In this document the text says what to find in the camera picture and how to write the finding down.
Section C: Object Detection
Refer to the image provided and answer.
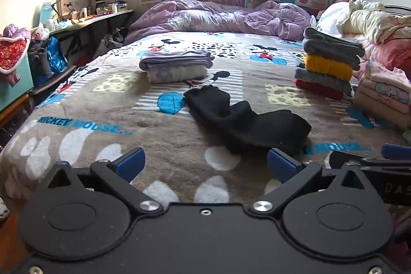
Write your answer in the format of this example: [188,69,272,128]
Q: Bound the pink quilt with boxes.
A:
[358,34,411,71]

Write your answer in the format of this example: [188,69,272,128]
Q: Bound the stack of folded pink clothes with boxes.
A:
[352,58,411,133]

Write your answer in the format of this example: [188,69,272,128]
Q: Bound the folded floral white garment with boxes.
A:
[147,65,209,84]

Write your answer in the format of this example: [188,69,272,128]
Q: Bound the blue plastic bag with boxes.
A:
[32,36,69,87]

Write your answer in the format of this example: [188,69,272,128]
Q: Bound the purple duvet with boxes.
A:
[125,0,311,41]

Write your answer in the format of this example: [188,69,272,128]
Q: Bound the dark wooden stool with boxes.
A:
[30,65,77,108]

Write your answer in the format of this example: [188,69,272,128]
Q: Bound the red floral cloth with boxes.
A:
[0,36,30,74]

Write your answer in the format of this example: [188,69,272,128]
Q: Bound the folded red garment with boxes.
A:
[295,79,344,100]

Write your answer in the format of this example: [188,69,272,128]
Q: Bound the teal storage box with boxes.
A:
[0,51,34,112]

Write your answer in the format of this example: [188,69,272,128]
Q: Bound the grey bag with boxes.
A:
[93,28,129,61]

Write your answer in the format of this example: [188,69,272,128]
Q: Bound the folded blue-grey garment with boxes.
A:
[294,68,353,95]

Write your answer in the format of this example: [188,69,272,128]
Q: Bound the purple padded cloth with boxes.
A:
[3,24,32,41]

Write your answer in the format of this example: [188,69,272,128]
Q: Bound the black garment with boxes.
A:
[184,85,312,156]

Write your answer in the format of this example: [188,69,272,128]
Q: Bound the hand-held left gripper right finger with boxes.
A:
[249,148,375,217]

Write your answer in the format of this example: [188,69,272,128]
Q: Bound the folded dark grey garment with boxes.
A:
[303,27,366,58]

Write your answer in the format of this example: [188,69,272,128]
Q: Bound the cartoon printed blanket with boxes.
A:
[0,31,411,207]

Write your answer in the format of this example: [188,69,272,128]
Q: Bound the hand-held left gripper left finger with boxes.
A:
[38,147,164,217]

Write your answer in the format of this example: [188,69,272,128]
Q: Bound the white cream bedding pile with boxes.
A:
[316,0,411,44]

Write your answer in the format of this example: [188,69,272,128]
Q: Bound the folded grey-purple garment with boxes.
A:
[139,50,215,72]

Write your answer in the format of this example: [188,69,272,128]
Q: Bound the cluttered side desk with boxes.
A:
[48,9,135,46]

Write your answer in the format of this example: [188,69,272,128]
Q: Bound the dark grey hanging clothes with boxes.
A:
[27,39,52,78]

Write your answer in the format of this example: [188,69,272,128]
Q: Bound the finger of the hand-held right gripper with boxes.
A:
[328,150,411,169]
[381,144,411,161]

